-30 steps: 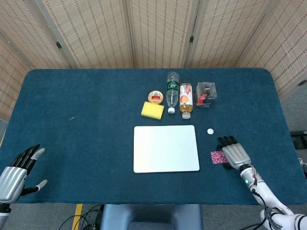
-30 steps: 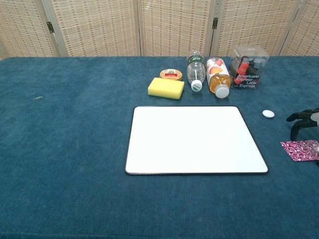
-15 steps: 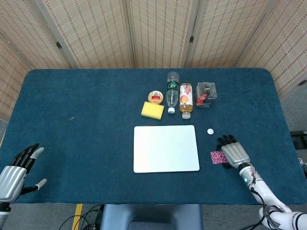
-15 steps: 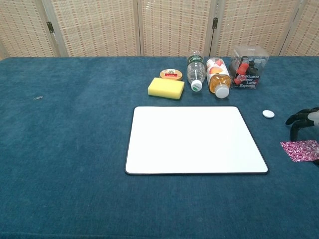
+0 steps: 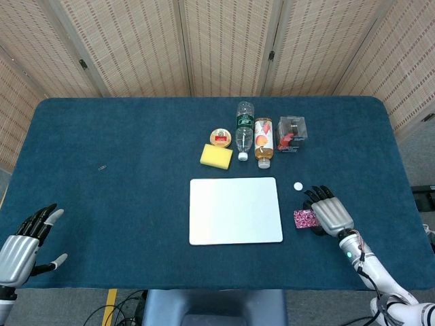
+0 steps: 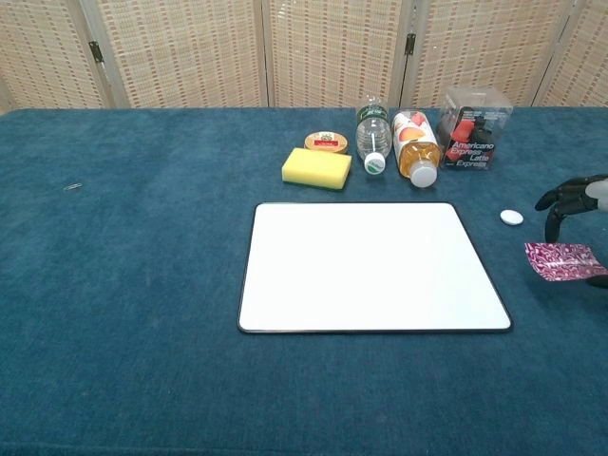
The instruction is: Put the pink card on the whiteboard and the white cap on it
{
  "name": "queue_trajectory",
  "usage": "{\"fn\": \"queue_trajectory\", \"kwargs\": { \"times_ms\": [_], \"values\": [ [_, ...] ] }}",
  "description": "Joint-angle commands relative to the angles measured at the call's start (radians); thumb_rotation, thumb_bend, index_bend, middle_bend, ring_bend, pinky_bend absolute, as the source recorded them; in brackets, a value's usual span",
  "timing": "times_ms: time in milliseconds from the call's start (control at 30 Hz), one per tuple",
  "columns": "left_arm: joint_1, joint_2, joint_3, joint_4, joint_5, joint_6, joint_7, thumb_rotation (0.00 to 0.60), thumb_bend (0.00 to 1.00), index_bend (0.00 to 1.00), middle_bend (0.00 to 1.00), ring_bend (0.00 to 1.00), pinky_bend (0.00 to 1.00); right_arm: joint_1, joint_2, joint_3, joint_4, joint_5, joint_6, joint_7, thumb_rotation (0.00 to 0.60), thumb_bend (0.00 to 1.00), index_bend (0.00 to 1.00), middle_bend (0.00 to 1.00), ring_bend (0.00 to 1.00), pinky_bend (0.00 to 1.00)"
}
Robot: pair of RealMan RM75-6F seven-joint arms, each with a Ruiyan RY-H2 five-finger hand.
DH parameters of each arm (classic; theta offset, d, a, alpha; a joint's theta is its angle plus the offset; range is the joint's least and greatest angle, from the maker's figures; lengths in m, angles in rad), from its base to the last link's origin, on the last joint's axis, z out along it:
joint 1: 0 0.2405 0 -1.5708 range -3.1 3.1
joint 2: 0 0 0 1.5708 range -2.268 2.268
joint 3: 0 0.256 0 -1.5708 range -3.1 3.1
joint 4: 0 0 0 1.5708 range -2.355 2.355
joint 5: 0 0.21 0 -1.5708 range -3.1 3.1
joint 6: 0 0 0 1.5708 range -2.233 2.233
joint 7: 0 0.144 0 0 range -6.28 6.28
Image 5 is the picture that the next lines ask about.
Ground juice bottle peach label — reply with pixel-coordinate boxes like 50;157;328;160
254;117;275;170

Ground clear water bottle green label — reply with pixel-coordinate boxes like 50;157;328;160
234;101;256;162

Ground blue grey robot torso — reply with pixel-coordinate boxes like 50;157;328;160
141;288;289;326

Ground round gold tin red label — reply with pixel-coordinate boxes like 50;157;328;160
209;128;233;149

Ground blue table cloth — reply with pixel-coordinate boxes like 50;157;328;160
0;96;435;292

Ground black floor cables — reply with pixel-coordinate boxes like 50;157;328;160
83;289;149;326

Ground yellow floor tape strip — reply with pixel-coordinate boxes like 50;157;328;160
101;288;118;326

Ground white rectangular board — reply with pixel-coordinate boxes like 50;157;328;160
188;177;283;247

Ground yellow sponge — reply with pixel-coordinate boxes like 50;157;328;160
199;143;234;170

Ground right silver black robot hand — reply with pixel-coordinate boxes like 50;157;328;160
302;185;354;238

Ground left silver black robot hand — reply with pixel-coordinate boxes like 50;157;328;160
0;202;68;288

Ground woven bamboo folding screen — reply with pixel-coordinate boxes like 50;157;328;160
0;0;435;170

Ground clear box black red contents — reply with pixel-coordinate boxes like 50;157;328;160
275;115;309;153

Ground pink patterned packet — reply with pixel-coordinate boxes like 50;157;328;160
293;209;322;230

